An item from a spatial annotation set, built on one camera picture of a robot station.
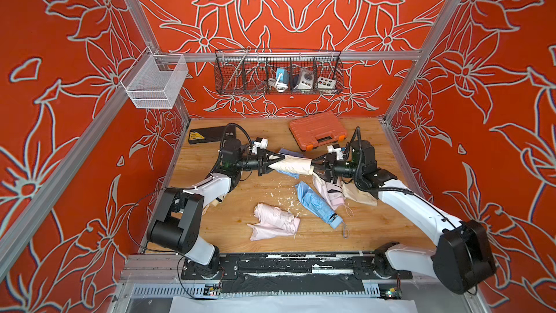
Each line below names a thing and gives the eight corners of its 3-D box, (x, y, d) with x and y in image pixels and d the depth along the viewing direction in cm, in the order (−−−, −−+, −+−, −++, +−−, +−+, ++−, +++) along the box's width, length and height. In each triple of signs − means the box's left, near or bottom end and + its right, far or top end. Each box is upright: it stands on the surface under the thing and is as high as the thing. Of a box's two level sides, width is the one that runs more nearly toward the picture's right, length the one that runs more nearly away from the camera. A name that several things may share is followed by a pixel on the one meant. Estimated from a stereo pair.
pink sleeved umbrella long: (252, 219, 86) (251, 215, 82) (258, 205, 90) (257, 200, 86) (296, 235, 82) (297, 231, 78) (301, 219, 86) (302, 215, 82)
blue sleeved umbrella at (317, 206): (333, 232, 82) (335, 229, 79) (291, 192, 93) (292, 187, 90) (342, 222, 84) (344, 218, 81) (300, 184, 95) (301, 179, 92)
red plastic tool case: (300, 153, 105) (301, 148, 102) (287, 126, 117) (287, 121, 114) (347, 140, 111) (349, 135, 107) (330, 116, 122) (331, 110, 119)
